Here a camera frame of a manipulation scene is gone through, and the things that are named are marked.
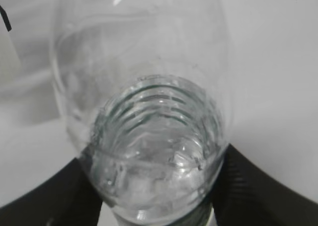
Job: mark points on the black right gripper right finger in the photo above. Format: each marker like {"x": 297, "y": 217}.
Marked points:
{"x": 244, "y": 195}

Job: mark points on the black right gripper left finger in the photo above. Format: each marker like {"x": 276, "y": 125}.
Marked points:
{"x": 66, "y": 199}

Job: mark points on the clear water bottle green label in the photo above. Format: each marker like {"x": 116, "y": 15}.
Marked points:
{"x": 142, "y": 87}

